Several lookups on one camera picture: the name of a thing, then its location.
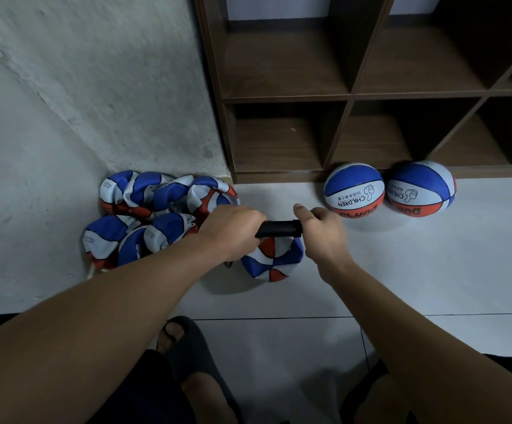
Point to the person's left forearm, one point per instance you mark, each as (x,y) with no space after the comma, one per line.
(70,340)

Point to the person's right hand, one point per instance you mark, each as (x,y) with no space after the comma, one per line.
(327,243)

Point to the person's right forearm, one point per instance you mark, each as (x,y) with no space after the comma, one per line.
(433,353)

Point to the person's left hand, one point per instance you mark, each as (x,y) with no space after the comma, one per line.
(231,232)

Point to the black sandal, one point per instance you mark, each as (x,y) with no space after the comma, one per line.
(358,384)
(192,353)

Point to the black hand pump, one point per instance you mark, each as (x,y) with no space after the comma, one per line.
(280,228)

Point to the brown wooden cubby shelf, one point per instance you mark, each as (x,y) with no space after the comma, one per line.
(282,70)

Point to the person's left foot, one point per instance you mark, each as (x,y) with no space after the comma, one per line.
(205,397)

